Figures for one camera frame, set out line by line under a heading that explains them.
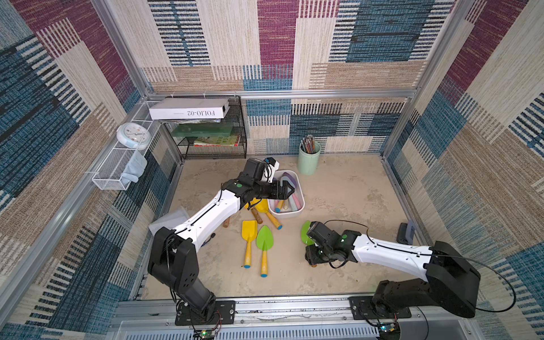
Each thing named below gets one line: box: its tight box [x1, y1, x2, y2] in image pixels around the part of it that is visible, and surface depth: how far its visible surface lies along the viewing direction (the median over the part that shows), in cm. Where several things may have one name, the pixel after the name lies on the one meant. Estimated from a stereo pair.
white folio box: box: [148, 98, 231, 121], surface depth 81 cm
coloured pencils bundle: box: [300, 133, 315, 154], surface depth 107 cm
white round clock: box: [116, 121, 152, 150], surface depth 76 cm
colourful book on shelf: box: [193, 135, 239, 148], surface depth 103 cm
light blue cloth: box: [120, 149, 149, 185], surface depth 69 cm
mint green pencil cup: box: [297, 142, 321, 175], surface depth 112 cm
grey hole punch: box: [396, 219, 415, 246], surface depth 90 cm
